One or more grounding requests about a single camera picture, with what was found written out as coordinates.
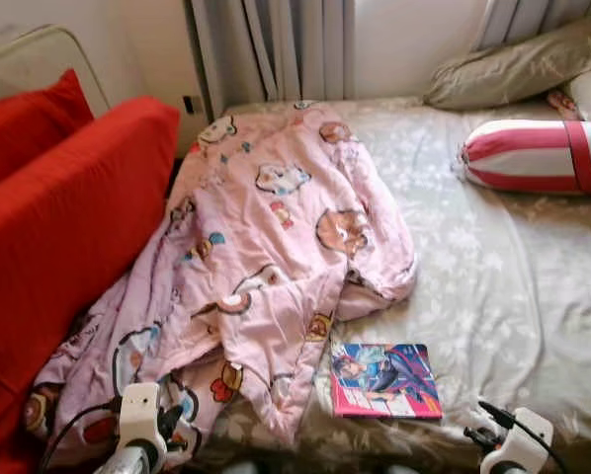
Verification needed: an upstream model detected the pink cartoon bear quilt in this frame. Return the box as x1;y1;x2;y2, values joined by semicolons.
24;101;418;470

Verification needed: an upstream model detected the colourful comic book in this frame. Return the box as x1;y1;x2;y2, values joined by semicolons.
329;342;443;420

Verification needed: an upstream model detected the large red cushion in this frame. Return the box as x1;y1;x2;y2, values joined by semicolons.
0;96;181;474

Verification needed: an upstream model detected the red white blue bolster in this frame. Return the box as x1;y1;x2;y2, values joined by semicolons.
458;118;591;196

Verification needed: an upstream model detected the small red cushion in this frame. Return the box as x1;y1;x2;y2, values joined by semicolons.
0;69;95;194

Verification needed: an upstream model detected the olive floral pillow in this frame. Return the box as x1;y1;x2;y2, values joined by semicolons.
424;12;591;110

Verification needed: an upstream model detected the grey pleated curtain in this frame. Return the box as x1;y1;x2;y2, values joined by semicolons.
184;0;358;121
470;0;591;52

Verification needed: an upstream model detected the beige padded cushion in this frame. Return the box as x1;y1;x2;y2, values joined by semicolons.
0;25;111;118

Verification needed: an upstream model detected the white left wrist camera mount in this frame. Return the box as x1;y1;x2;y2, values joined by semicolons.
118;382;168;450

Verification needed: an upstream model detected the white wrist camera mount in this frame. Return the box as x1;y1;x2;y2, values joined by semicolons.
478;407;555;474
118;382;168;450

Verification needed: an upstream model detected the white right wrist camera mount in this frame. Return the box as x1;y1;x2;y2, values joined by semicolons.
478;407;555;474

